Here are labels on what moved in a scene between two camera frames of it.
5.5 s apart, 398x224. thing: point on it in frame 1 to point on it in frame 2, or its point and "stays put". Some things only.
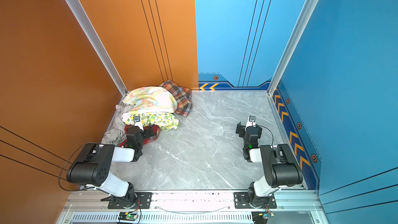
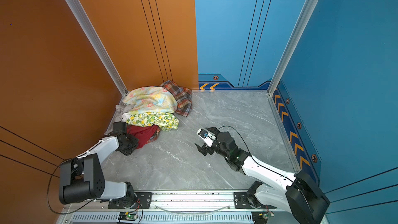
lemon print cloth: x=166 y=121 stays put
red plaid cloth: x=183 y=96 stays put
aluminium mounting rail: x=193 y=201 stays put
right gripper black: x=241 y=129 to x=205 y=149
